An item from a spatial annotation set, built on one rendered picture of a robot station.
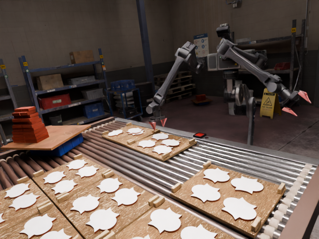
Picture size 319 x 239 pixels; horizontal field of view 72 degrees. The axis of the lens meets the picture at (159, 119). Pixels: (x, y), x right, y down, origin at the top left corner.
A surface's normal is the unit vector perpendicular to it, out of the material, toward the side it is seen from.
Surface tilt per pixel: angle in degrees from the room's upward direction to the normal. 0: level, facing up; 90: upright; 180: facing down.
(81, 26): 90
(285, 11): 90
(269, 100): 75
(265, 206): 0
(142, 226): 0
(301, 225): 0
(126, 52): 90
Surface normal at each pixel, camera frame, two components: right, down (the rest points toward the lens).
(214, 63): -0.53, 0.31
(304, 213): -0.12, -0.95
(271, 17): -0.78, 0.27
